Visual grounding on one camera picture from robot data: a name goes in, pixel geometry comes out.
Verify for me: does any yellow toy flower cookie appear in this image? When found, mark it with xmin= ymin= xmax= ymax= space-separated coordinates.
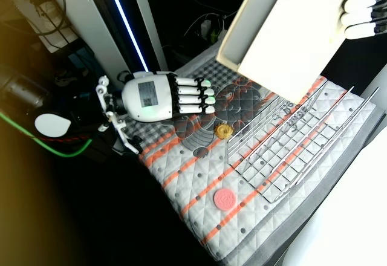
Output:
xmin=213 ymin=123 xmax=234 ymax=140

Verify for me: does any white power adapter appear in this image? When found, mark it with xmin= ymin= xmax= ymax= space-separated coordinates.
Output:
xmin=200 ymin=19 xmax=213 ymax=38

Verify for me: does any white column with blue light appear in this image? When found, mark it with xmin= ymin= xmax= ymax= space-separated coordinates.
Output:
xmin=42 ymin=0 xmax=169 ymax=83

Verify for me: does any grey quilt with bear print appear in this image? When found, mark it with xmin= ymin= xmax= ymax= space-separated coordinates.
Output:
xmin=123 ymin=57 xmax=382 ymax=266

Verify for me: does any green connector block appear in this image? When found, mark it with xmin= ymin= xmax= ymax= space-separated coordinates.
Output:
xmin=210 ymin=27 xmax=225 ymax=42

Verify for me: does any white power strip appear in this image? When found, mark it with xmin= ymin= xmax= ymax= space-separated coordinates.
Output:
xmin=10 ymin=0 xmax=80 ymax=54

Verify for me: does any pink toy sandwich cookie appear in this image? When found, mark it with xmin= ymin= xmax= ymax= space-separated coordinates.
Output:
xmin=213 ymin=187 xmax=238 ymax=211

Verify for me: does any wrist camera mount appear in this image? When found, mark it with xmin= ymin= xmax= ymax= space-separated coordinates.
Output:
xmin=113 ymin=117 xmax=143 ymax=155

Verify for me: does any green cable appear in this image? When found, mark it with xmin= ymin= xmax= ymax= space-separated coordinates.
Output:
xmin=0 ymin=111 xmax=93 ymax=158

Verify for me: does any metal wire rack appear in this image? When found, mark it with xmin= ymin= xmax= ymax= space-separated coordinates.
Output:
xmin=226 ymin=80 xmax=380 ymax=204

